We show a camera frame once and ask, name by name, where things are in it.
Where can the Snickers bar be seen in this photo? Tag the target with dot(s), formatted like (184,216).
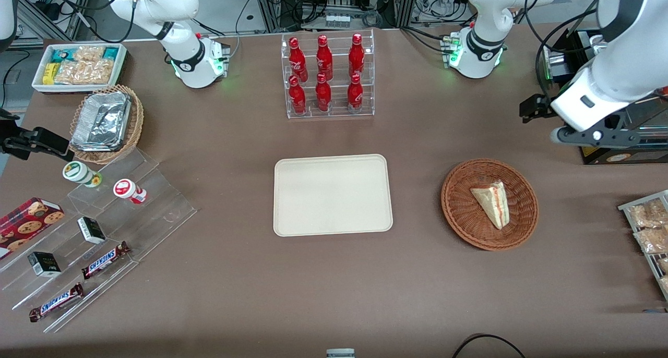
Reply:
(55,302)
(104,260)

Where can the red lid yoghurt cup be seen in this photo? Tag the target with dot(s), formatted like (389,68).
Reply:
(127,189)

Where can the green lid yoghurt cup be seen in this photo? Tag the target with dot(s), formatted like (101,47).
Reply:
(78,172)

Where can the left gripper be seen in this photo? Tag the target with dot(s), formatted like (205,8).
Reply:
(533,108)

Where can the large clear snack bag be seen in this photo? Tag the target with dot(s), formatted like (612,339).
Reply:
(83,72)

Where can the brown wicker basket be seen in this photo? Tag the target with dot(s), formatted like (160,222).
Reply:
(464,212)

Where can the aluminium foil container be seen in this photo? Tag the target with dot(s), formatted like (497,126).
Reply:
(102,120)

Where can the small clear snack bag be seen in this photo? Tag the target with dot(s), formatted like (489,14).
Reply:
(88,54)

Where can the beige plastic tray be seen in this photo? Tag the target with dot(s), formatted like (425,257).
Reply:
(333,195)

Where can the white power strip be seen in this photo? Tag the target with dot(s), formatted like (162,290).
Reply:
(337,21)

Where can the triangular sandwich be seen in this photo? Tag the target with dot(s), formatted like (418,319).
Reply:
(493,204)

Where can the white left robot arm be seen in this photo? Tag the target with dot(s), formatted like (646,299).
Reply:
(485,19)

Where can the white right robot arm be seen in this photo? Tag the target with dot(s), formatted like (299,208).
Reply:
(189,55)

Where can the light wicker basket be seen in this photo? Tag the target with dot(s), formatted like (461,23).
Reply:
(136,123)

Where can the grey box at table edge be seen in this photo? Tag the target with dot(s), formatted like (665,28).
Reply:
(340,353)

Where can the aluminium frame rail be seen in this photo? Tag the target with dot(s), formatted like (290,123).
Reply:
(31,23)

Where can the red cola bottle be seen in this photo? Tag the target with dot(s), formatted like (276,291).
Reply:
(324,59)
(323,94)
(297,98)
(355,94)
(297,60)
(356,56)

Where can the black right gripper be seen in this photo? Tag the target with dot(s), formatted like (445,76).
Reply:
(15,140)

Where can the aluminium frame rack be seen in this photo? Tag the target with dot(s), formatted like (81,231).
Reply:
(271,8)

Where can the white snack bin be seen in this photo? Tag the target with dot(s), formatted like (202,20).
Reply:
(119,68)

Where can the small black box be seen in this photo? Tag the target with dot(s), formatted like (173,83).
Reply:
(91,230)
(44,264)

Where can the clear bag of crackers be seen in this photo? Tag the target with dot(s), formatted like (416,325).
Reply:
(652,239)
(649,213)
(665,285)
(664,265)

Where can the black food warmer case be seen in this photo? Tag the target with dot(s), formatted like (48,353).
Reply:
(621,157)

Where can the red cookie box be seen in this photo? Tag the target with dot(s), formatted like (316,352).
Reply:
(26,223)

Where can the teal snack packet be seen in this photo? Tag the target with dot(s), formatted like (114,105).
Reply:
(61,54)
(110,53)

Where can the clear acrylic bottle rack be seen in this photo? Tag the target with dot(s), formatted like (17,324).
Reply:
(339,34)

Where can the yellow snack packet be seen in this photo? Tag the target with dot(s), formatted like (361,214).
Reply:
(49,73)

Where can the clear acrylic step shelf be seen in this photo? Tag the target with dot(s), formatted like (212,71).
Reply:
(156,212)

